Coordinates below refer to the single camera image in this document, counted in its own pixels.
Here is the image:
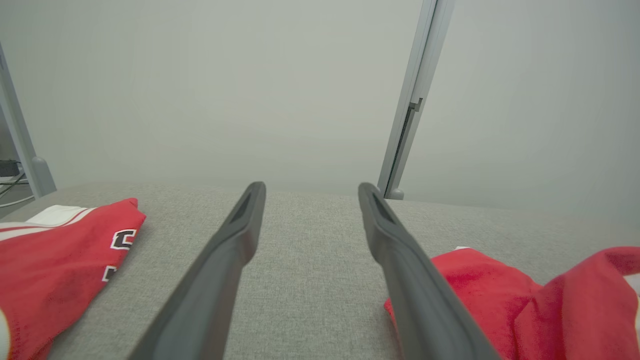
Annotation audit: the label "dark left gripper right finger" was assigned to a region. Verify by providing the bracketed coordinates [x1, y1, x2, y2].
[358, 182, 501, 360]

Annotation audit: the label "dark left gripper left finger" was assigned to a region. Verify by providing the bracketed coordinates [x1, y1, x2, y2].
[127, 181, 267, 360]

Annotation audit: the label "red shorts white waistband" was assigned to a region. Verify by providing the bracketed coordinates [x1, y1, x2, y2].
[384, 246, 640, 360]

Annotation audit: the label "red jersey shirt white sleeves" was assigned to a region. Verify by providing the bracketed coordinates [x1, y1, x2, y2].
[0, 198, 147, 360]

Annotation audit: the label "thin black cable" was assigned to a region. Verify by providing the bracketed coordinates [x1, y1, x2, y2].
[0, 172, 26, 197]

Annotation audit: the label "grey partition post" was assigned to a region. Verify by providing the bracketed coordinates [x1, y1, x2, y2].
[0, 42, 57, 200]
[377, 0, 456, 201]

